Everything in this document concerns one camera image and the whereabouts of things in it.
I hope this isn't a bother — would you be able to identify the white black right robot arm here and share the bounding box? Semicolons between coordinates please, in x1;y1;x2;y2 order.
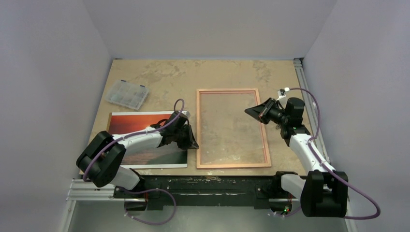
244;97;348;218

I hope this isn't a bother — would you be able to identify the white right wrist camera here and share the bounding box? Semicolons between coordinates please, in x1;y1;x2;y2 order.
277;87;290;105

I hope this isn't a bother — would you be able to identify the sunset photo print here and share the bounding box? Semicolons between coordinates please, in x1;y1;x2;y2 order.
107;111;188;169

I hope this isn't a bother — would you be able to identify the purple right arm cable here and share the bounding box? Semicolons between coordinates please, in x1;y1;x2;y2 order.
267;87;382;221

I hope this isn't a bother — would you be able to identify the pink wooden picture frame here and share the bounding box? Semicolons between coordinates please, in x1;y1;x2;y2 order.
195;88;272;169

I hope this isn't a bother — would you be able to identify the clear glass pane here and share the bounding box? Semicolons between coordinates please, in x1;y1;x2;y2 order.
199;91;268;166

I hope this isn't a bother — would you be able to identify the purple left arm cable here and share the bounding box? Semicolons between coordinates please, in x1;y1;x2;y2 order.
82;98;177;226

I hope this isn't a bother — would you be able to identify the aluminium rail frame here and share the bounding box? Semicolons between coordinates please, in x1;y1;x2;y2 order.
59;58;358;232

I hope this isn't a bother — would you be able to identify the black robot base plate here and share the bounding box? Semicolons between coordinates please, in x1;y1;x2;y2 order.
113;175;297;212

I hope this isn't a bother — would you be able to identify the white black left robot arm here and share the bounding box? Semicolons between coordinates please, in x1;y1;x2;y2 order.
76;111;199;198

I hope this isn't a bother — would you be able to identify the clear plastic organizer box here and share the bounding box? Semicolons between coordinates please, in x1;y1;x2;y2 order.
105;80;149;111

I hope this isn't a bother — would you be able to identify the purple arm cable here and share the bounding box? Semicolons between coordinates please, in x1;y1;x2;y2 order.
82;98;177;226
267;87;382;221

